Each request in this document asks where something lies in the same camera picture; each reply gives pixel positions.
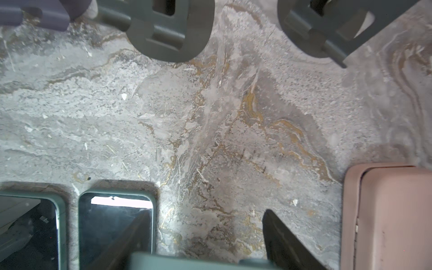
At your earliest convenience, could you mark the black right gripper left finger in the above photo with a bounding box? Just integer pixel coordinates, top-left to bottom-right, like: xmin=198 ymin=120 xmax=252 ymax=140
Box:
xmin=86 ymin=211 xmax=152 ymax=270

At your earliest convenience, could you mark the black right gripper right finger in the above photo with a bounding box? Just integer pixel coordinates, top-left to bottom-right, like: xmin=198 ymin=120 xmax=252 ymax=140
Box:
xmin=262 ymin=209 xmax=326 ymax=270

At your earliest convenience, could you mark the dark phone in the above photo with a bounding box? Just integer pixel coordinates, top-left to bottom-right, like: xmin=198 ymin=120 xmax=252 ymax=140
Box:
xmin=1 ymin=191 xmax=68 ymax=270
xmin=126 ymin=252 xmax=280 ymax=270

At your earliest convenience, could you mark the dark phone front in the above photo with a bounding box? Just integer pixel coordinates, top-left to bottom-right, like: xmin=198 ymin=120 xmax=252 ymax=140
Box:
xmin=1 ymin=191 xmax=68 ymax=270

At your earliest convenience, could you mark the pink phone case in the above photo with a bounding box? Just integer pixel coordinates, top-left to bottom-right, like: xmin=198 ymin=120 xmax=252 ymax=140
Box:
xmin=340 ymin=163 xmax=432 ymax=270

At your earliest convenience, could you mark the grey round tall stand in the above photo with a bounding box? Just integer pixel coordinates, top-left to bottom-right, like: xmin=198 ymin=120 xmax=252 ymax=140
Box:
xmin=94 ymin=0 xmax=216 ymax=63

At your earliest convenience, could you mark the grey stand of blue phone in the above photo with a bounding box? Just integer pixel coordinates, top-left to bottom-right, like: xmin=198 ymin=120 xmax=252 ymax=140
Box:
xmin=1 ymin=0 xmax=92 ymax=32

